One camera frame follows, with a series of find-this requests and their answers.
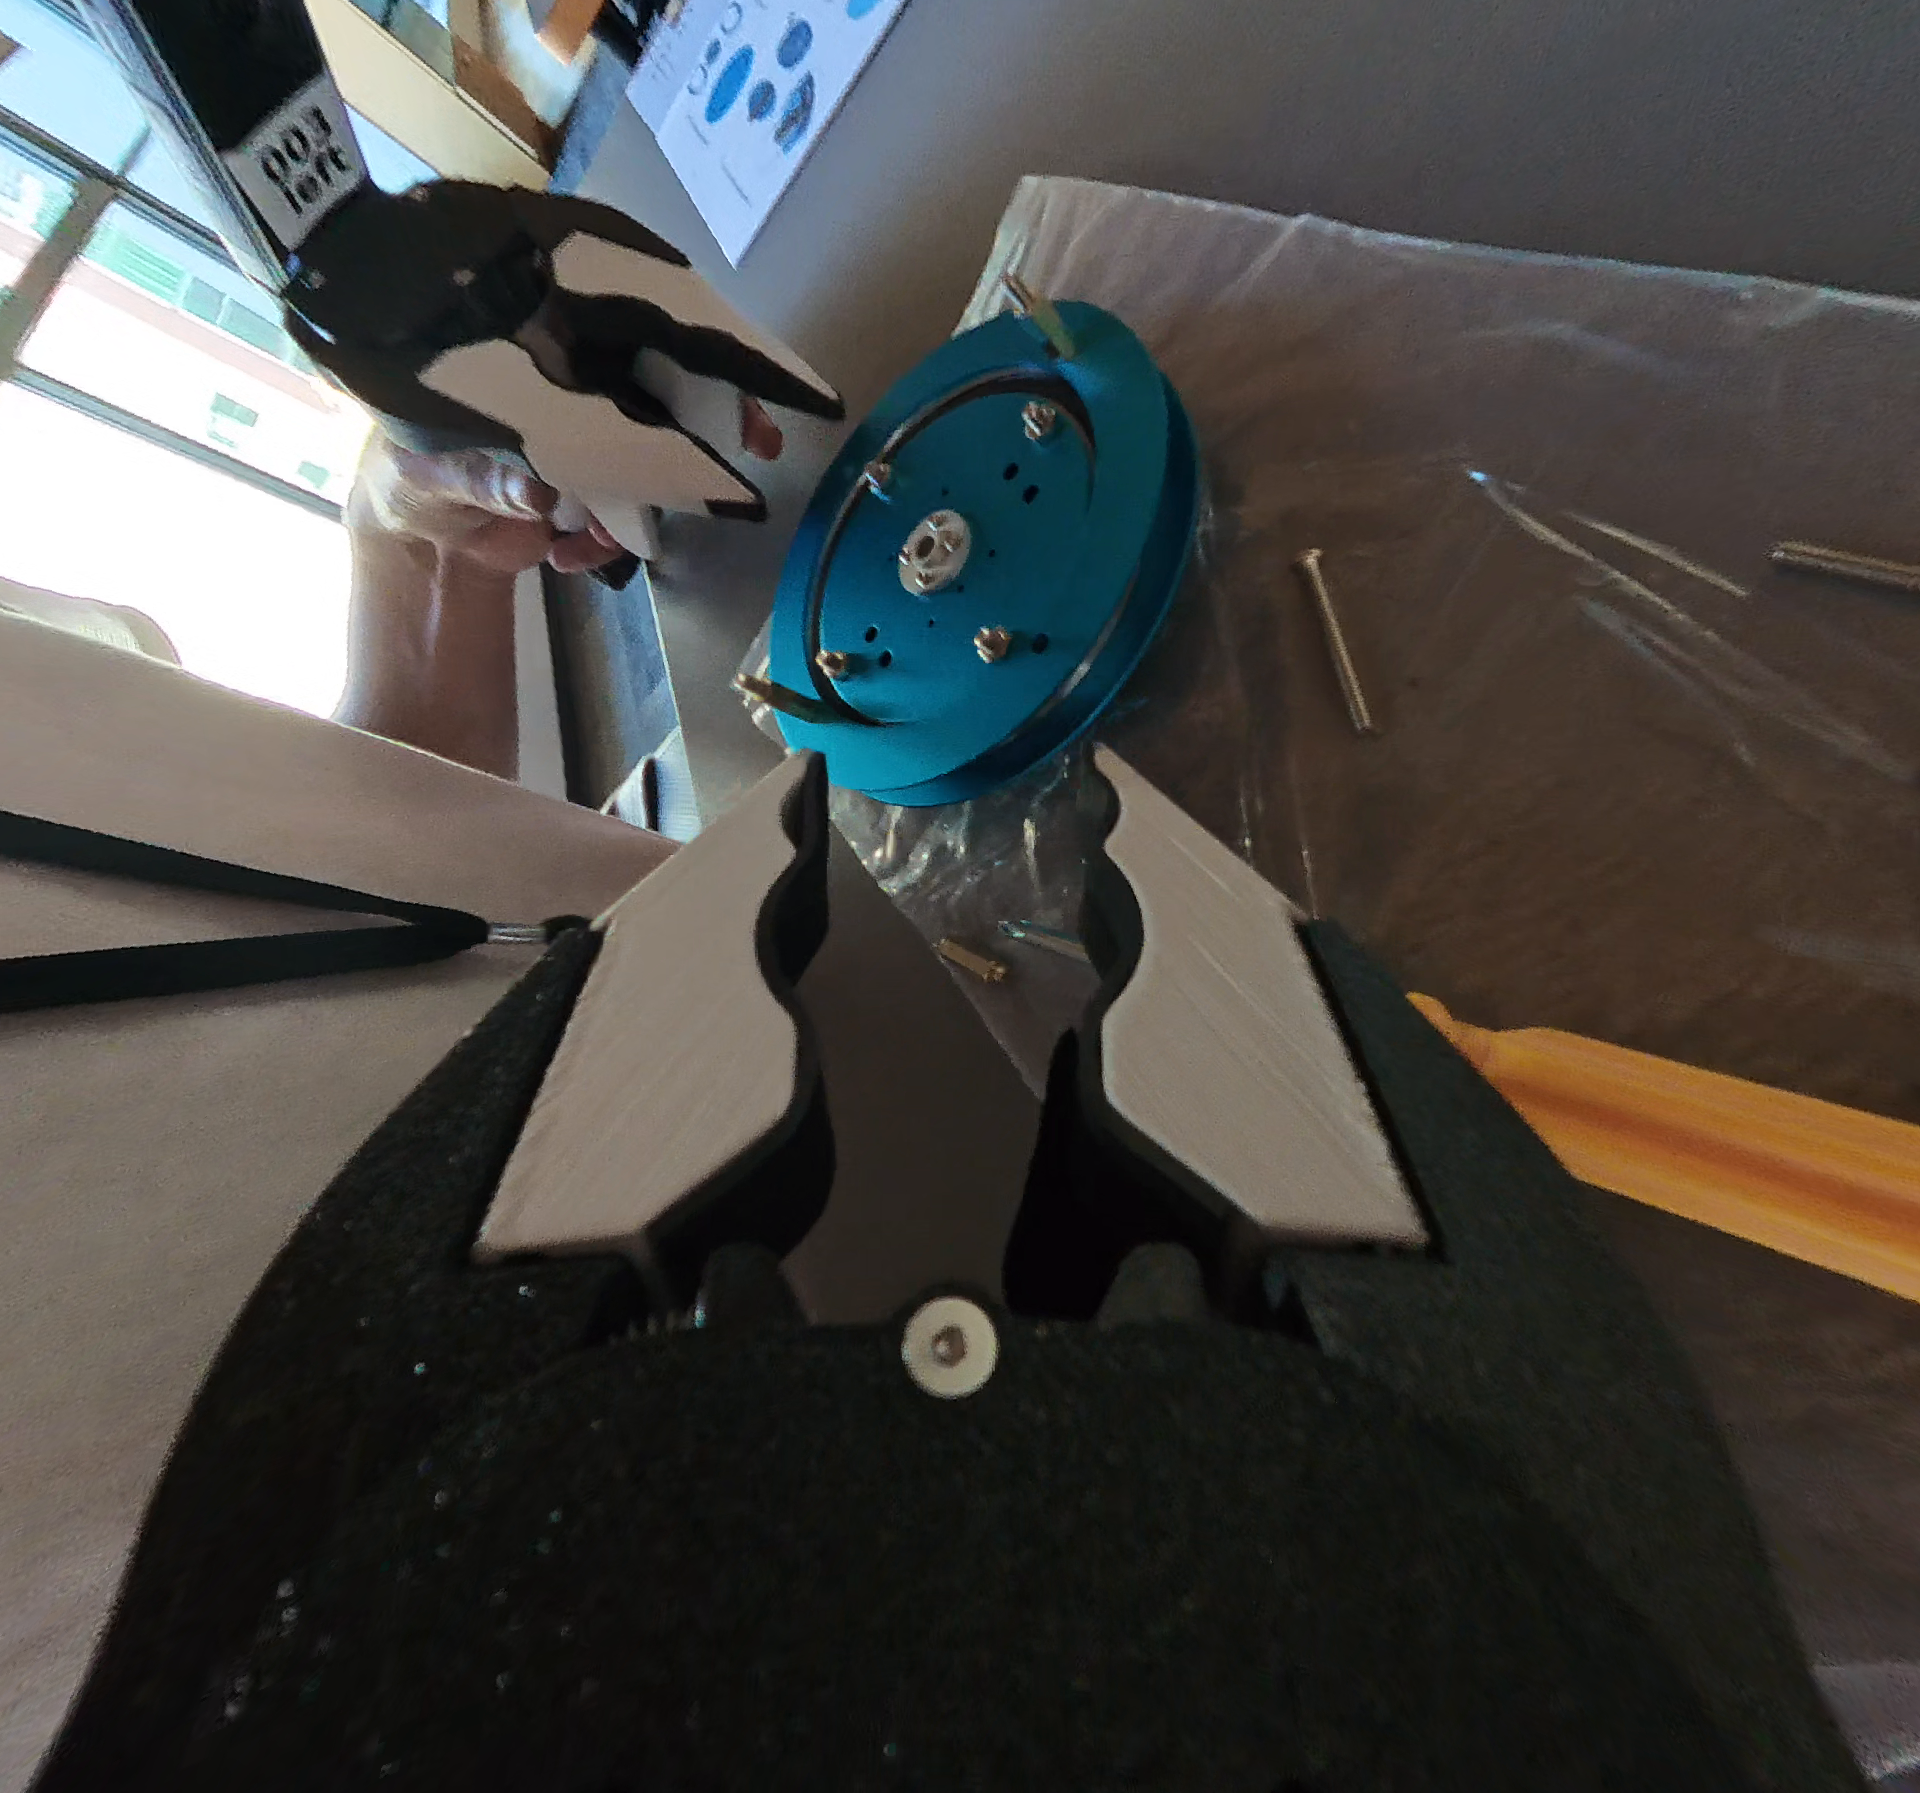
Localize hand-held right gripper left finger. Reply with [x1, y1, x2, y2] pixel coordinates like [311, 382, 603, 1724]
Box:
[475, 747, 839, 1306]

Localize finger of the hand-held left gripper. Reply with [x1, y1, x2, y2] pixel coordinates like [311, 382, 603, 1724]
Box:
[425, 335, 771, 526]
[531, 233, 847, 424]

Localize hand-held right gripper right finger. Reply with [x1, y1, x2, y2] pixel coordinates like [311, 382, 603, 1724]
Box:
[1003, 744, 1432, 1318]

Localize blue round turntable base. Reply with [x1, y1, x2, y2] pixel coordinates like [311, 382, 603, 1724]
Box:
[736, 297, 1201, 808]

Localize yellow tool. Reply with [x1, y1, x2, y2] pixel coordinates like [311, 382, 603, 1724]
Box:
[997, 913, 1920, 1303]

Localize person's left forearm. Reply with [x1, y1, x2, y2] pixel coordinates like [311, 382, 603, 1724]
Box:
[338, 533, 520, 778]

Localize grey desk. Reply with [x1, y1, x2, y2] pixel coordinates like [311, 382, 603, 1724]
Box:
[547, 0, 1920, 1793]

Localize person's left hand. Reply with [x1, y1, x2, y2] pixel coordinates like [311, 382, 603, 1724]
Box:
[348, 395, 785, 587]

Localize open instruction booklet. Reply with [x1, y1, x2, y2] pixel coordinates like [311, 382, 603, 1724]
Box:
[621, 0, 992, 268]

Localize tall framed window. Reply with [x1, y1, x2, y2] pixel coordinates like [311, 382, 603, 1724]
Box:
[0, 0, 377, 715]

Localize large clear plastic bag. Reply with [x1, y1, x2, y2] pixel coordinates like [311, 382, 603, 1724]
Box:
[832, 173, 1920, 1674]

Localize long silver bolt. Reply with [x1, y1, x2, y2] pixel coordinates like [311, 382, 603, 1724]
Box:
[1293, 551, 1381, 737]

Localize thin silver bolt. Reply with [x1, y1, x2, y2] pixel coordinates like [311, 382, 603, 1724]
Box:
[1771, 541, 1920, 591]

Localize black shoulder strap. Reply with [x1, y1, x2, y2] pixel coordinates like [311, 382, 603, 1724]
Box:
[0, 810, 594, 1015]

